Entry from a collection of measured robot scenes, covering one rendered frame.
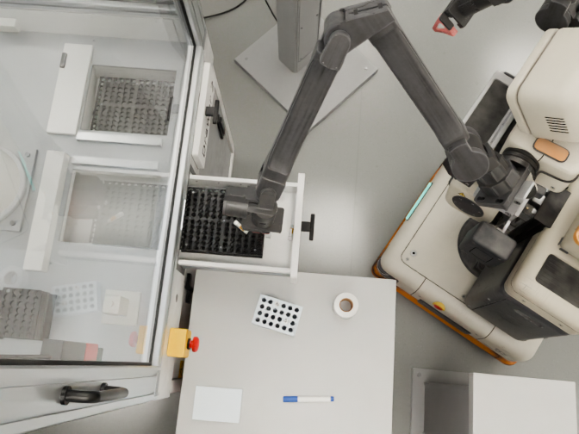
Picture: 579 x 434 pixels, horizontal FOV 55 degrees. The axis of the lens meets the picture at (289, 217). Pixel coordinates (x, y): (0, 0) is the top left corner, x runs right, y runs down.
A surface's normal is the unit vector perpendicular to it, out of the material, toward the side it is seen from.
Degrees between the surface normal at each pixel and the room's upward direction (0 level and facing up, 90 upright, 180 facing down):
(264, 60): 5
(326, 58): 55
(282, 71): 5
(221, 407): 0
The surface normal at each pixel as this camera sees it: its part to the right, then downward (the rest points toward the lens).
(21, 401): 1.00, 0.07
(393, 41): 0.11, 0.71
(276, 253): 0.00, -0.25
